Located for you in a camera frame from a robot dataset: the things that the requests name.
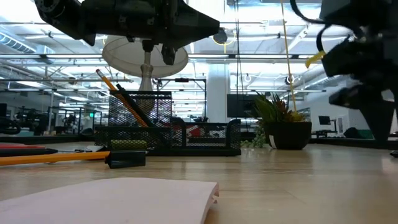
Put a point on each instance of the yellow pencil with pink eraser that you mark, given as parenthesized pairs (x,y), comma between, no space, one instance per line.
(109,83)
(46,158)

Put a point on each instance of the small black monitor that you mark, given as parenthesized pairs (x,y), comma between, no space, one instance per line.
(324,120)

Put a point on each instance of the black chair backrest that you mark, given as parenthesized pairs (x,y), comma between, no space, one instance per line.
(353,133)

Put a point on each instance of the black marker pen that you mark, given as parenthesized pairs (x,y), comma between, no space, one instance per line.
(130,99)
(25,152)

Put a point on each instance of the green panel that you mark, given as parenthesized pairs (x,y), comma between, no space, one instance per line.
(367,134)

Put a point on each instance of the succulent plant in black pot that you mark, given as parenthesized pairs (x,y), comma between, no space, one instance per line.
(287,137)

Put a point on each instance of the pink sticky note pad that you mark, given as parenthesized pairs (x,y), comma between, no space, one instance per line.
(109,199)

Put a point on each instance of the white shade silver table lamp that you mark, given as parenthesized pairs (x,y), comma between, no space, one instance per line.
(124,59)

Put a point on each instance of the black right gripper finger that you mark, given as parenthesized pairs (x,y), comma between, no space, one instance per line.
(363,98)
(379,124)

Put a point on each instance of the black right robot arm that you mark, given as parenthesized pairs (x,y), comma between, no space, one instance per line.
(357,12)

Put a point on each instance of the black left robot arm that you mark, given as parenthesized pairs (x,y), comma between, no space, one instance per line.
(62,15)

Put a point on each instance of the black mesh desk organizer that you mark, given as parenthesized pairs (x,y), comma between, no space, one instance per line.
(133,133)

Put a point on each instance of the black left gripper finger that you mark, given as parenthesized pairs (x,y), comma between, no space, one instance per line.
(168,55)
(192,25)

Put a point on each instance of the black computer monitor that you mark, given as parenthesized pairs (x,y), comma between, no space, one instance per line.
(239,105)

